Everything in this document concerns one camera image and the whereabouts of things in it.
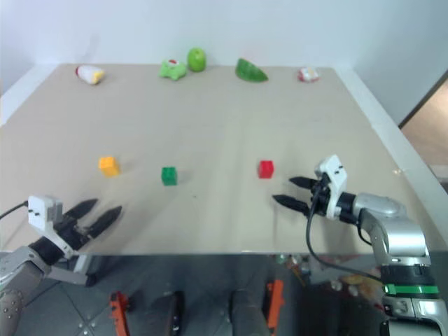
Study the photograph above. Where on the red white snack packet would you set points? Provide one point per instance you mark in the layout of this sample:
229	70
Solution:
308	74

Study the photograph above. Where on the brown wooden door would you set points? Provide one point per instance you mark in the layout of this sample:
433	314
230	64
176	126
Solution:
428	103

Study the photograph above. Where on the green watermelon slice toy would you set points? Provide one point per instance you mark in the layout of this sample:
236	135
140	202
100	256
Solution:
249	71

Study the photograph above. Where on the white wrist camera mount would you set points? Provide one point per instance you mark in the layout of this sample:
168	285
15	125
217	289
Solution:
334	185
49	218

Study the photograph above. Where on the green cube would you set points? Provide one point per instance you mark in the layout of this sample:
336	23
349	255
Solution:
169	175

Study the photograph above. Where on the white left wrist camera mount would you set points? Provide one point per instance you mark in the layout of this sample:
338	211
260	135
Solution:
49	218

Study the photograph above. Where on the green apple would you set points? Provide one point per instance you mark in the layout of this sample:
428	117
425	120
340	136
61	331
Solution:
196	59

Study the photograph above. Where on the orange black clamp stand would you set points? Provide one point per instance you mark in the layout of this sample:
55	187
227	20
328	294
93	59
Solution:
120	311
274	302

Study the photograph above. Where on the red cube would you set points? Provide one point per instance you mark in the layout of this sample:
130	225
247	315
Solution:
266	169

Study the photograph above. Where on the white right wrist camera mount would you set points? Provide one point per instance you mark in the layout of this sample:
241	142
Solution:
334	185

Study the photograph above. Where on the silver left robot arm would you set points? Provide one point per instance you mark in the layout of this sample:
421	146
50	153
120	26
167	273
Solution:
21	266

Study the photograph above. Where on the white red yellow toy bottle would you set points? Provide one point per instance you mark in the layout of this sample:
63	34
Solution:
89	73

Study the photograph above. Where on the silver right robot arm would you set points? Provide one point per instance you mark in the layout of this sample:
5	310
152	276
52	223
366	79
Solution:
399	241

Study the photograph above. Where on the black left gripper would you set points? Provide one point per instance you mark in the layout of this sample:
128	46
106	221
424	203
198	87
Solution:
71	231

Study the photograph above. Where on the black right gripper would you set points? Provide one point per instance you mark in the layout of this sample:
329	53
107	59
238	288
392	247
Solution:
323	196

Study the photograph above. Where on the green plush toy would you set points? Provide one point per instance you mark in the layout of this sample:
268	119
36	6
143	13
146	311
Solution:
172	69

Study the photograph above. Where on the orange cube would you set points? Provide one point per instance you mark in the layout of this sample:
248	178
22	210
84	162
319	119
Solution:
108	166

